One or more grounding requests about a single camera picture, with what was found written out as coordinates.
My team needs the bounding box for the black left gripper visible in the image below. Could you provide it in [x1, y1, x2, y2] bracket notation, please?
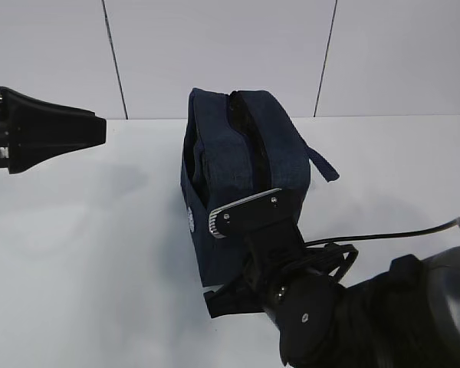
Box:
[0, 87, 107, 174]

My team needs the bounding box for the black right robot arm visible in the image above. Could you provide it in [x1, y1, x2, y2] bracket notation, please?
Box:
[205, 220, 460, 367]

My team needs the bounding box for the black cable loop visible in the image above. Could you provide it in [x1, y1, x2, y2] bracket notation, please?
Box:
[302, 217, 460, 250]

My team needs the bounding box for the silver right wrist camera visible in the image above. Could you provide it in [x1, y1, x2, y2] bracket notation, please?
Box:
[209, 188, 301, 238]

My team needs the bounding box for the navy blue lunch bag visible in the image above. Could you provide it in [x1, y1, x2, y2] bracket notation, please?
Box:
[180, 88, 340, 287]

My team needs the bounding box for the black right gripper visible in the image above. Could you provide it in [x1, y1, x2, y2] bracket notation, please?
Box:
[202, 218, 360, 330]

